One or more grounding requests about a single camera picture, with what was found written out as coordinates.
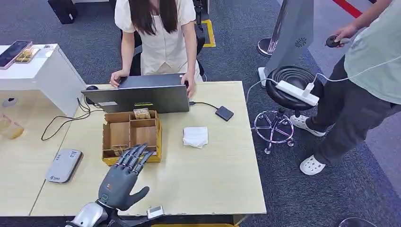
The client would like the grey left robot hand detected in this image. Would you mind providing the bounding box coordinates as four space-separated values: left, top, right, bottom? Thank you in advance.
97 143 156 211

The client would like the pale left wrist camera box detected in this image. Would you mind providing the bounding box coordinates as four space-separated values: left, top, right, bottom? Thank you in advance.
146 205 165 219

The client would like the round grey desk grommet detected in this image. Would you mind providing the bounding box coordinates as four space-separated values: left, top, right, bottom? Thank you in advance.
1 97 19 108

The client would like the translucent amber container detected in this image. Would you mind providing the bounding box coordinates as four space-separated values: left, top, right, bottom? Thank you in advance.
0 113 25 140

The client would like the seated person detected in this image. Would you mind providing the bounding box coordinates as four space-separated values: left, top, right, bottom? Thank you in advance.
109 0 205 99

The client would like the white power strip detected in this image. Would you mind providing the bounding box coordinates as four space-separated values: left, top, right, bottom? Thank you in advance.
275 80 320 107

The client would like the black smartphone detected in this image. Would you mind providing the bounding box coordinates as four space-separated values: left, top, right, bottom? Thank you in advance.
0 40 33 70

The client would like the white power cable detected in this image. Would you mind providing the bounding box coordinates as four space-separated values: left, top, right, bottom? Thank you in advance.
245 55 401 105

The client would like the stack of brown cards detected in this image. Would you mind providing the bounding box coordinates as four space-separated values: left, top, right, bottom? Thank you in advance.
133 108 152 120

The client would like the black external drive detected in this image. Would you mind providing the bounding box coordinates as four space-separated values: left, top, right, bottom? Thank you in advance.
215 105 235 122

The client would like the dark grey laptop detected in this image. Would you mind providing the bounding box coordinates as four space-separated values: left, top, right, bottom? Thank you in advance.
80 73 191 114

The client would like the clear snack packet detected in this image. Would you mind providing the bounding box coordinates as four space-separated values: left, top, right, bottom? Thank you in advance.
15 47 41 64

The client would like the red barrier belt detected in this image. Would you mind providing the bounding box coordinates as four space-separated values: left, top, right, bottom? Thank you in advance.
331 0 363 19

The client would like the black office chair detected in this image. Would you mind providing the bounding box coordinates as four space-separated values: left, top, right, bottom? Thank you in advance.
120 0 210 78

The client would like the wooden card box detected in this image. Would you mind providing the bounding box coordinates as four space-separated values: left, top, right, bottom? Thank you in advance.
101 109 163 166

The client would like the white side cabinet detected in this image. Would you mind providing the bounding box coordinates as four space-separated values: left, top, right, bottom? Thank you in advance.
0 43 87 117

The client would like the standing person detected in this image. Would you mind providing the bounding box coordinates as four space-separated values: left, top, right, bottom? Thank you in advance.
289 0 401 176

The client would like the long black cable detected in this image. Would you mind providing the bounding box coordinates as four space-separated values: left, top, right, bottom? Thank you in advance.
41 97 105 142

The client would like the grey flat card reader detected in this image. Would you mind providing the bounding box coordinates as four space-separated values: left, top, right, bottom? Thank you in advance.
45 148 84 184

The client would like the black handheld controller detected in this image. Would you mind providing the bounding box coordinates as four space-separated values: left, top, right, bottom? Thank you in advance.
325 35 351 49

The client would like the white folded tissue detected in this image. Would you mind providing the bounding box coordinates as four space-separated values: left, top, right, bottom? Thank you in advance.
183 126 209 149

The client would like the black round stool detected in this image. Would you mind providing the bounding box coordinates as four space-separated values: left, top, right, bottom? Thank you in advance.
252 65 324 156

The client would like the chrome stanchion post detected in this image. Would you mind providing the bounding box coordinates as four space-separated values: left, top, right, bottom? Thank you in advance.
257 0 289 58

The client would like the grey kiosk stand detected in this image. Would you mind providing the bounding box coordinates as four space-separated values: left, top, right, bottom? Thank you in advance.
258 0 314 88

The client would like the black drive cable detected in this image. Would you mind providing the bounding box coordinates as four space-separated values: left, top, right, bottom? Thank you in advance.
189 101 219 110

